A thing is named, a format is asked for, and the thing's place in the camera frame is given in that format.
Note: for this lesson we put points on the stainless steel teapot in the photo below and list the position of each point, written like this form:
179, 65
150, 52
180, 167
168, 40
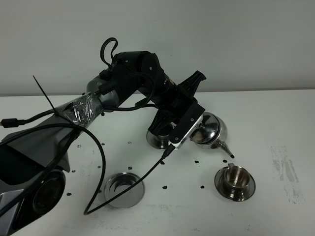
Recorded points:
211, 134

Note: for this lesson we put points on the near steel saucer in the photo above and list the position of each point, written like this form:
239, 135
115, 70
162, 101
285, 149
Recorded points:
237, 195

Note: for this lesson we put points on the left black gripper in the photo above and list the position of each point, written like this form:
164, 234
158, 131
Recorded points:
174, 101

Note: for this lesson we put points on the near stainless steel teacup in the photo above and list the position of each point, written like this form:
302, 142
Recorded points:
236, 177

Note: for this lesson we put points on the stainless steel teacup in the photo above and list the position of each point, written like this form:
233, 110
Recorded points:
161, 140
236, 177

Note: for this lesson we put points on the far stainless steel teacup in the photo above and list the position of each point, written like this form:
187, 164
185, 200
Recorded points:
161, 140

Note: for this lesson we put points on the teapot steel saucer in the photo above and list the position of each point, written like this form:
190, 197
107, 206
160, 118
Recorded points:
118, 183

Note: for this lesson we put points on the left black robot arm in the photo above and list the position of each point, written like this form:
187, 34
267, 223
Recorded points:
33, 161

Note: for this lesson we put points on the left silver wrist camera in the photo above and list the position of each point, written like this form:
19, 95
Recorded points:
183, 130

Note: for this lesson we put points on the far steel saucer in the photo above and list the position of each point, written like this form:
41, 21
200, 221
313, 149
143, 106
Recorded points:
148, 136

